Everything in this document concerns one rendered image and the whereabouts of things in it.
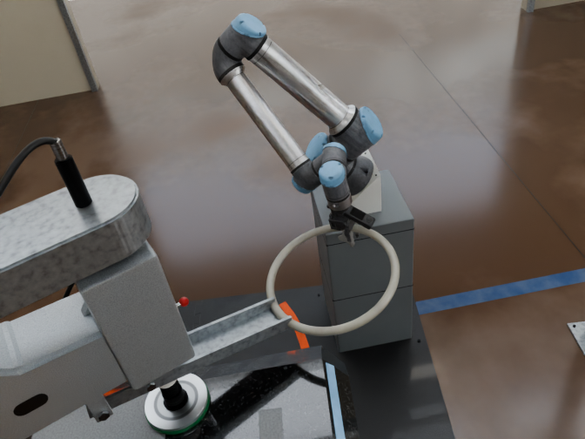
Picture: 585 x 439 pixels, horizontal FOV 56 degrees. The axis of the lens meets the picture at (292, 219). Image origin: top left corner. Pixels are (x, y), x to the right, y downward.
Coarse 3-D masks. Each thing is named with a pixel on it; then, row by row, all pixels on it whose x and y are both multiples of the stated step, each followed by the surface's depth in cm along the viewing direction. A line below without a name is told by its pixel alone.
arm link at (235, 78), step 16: (224, 64) 204; (240, 64) 207; (224, 80) 207; (240, 80) 206; (240, 96) 207; (256, 96) 207; (256, 112) 206; (272, 112) 208; (272, 128) 206; (272, 144) 208; (288, 144) 206; (288, 160) 207; (304, 160) 206; (304, 176) 206; (304, 192) 210
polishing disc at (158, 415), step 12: (192, 384) 187; (204, 384) 187; (156, 396) 185; (192, 396) 184; (204, 396) 183; (156, 408) 182; (192, 408) 180; (204, 408) 180; (156, 420) 179; (168, 420) 178; (180, 420) 177; (192, 420) 177
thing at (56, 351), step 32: (32, 320) 145; (64, 320) 144; (0, 352) 134; (32, 352) 136; (64, 352) 137; (96, 352) 141; (0, 384) 130; (32, 384) 135; (64, 384) 141; (96, 384) 147; (0, 416) 135; (32, 416) 140; (96, 416) 155
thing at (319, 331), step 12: (324, 228) 212; (360, 228) 206; (300, 240) 212; (384, 240) 199; (288, 252) 210; (276, 264) 206; (396, 264) 190; (396, 276) 187; (396, 288) 185; (276, 300) 196; (384, 300) 182; (276, 312) 191; (372, 312) 180; (288, 324) 187; (300, 324) 185; (348, 324) 179; (360, 324) 179
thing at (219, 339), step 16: (256, 304) 191; (224, 320) 185; (240, 320) 189; (256, 320) 191; (272, 320) 191; (288, 320) 186; (192, 336) 180; (208, 336) 184; (224, 336) 184; (240, 336) 184; (256, 336) 181; (208, 352) 172; (224, 352) 176; (176, 368) 167; (192, 368) 171; (160, 384) 167; (112, 400) 159; (128, 400) 162
